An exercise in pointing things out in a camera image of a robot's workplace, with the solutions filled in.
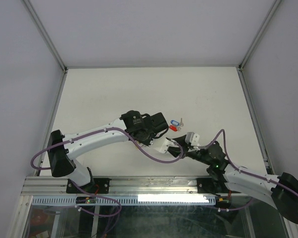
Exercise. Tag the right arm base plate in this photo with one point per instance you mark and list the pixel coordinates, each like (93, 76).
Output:
(207, 185)

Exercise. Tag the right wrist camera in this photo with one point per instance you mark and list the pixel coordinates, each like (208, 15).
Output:
(192, 139)

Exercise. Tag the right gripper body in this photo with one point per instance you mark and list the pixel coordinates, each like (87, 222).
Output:
(184, 149)

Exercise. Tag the aluminium front rail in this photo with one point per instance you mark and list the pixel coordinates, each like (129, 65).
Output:
(118, 185)

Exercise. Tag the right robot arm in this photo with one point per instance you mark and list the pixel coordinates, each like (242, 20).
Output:
(280, 192)

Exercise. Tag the slotted cable duct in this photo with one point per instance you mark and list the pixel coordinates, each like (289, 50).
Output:
(139, 200)

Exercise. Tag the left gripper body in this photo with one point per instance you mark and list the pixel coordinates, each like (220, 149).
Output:
(147, 141)

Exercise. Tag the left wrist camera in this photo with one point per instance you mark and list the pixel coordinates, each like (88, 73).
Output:
(161, 145)

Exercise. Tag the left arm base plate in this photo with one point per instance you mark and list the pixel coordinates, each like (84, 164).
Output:
(99, 186)

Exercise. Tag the blue key tag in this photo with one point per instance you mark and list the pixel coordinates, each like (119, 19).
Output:
(173, 122)

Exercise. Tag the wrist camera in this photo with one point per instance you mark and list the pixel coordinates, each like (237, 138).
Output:
(192, 139)
(161, 145)

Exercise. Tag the red key tag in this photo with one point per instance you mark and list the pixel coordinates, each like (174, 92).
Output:
(174, 128)

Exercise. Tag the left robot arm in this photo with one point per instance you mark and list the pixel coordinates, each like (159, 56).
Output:
(131, 126)

